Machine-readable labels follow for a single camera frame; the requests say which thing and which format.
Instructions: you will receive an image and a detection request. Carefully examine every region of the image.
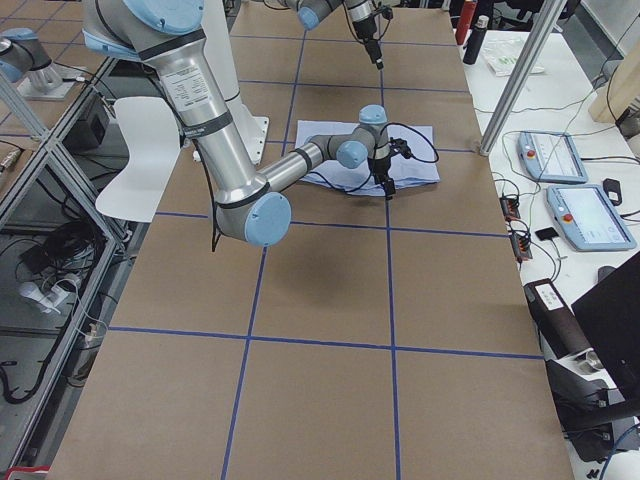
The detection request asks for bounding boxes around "white plastic chair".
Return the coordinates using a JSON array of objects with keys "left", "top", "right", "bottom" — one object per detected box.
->
[{"left": 95, "top": 97, "right": 181, "bottom": 223}]

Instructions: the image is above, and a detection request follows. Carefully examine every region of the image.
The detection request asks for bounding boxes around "teach pendant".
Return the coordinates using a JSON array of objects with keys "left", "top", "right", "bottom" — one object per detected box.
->
[
  {"left": 546, "top": 184, "right": 637, "bottom": 252},
  {"left": 517, "top": 131, "right": 588, "bottom": 185}
]

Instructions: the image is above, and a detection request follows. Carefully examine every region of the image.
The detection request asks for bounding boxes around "plastic bag with green print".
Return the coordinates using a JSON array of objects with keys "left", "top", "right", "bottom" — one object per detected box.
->
[{"left": 481, "top": 38, "right": 525, "bottom": 77}]

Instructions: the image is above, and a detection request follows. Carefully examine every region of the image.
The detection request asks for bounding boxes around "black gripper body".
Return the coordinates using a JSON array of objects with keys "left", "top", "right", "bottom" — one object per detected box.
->
[
  {"left": 353, "top": 17, "right": 383, "bottom": 63},
  {"left": 368, "top": 152, "right": 393, "bottom": 186}
]

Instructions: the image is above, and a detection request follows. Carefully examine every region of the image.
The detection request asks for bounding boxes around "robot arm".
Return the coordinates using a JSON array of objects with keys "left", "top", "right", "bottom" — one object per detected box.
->
[
  {"left": 278, "top": 0, "right": 393, "bottom": 70},
  {"left": 83, "top": 1, "right": 395, "bottom": 247}
]

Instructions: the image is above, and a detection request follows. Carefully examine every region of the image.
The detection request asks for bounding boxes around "red bottle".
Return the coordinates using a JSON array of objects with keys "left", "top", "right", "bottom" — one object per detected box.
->
[{"left": 455, "top": 0, "right": 477, "bottom": 45}]

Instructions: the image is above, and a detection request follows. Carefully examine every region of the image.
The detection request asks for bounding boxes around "blue striped button shirt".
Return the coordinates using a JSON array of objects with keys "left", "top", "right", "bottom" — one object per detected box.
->
[{"left": 295, "top": 120, "right": 440, "bottom": 196}]

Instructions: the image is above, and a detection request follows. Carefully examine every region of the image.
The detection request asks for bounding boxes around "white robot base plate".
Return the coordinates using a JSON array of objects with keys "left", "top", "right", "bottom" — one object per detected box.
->
[{"left": 192, "top": 0, "right": 270, "bottom": 166}]

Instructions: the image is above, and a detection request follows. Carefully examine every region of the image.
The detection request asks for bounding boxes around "white power strip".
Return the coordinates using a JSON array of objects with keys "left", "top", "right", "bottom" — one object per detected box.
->
[{"left": 18, "top": 282, "right": 70, "bottom": 314}]

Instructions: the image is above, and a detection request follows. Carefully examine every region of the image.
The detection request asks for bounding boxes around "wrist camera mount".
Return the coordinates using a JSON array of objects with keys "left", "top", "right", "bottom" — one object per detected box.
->
[
  {"left": 389, "top": 137, "right": 413, "bottom": 159},
  {"left": 374, "top": 4, "right": 393, "bottom": 21}
]

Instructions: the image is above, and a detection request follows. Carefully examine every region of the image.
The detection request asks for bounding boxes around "lower orange terminal board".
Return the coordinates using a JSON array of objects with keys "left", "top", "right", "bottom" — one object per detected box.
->
[{"left": 509, "top": 231, "right": 533, "bottom": 264}]

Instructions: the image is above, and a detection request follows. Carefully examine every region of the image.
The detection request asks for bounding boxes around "orange terminal board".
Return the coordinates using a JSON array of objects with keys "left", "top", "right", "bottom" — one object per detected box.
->
[
  {"left": 509, "top": 231, "right": 533, "bottom": 264},
  {"left": 499, "top": 196, "right": 521, "bottom": 221}
]

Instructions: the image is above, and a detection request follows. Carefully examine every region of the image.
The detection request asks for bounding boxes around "upper teach pendant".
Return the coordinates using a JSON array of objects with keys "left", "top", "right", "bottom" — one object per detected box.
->
[{"left": 517, "top": 131, "right": 588, "bottom": 185}]

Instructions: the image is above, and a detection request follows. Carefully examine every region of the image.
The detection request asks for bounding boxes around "grey aluminium frame post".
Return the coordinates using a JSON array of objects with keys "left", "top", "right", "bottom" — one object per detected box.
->
[{"left": 479, "top": 0, "right": 565, "bottom": 157}]

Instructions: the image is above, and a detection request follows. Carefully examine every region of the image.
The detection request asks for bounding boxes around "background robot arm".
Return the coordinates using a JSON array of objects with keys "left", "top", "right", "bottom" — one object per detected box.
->
[{"left": 1, "top": 27, "right": 74, "bottom": 101}]

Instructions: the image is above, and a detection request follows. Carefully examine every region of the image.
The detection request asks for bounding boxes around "black monitor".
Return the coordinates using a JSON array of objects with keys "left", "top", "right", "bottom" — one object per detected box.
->
[{"left": 572, "top": 255, "right": 640, "bottom": 399}]

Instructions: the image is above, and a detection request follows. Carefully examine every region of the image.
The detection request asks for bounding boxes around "black water bottle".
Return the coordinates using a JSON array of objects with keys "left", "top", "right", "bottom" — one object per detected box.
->
[{"left": 462, "top": 15, "right": 489, "bottom": 65}]

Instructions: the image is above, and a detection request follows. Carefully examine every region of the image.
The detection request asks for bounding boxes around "black box under table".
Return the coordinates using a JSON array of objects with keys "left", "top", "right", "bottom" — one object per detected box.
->
[{"left": 63, "top": 96, "right": 109, "bottom": 153}]

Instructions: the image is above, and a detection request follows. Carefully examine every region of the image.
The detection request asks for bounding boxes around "lower teach pendant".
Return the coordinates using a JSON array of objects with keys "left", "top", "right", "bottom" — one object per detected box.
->
[{"left": 546, "top": 184, "right": 637, "bottom": 252}]

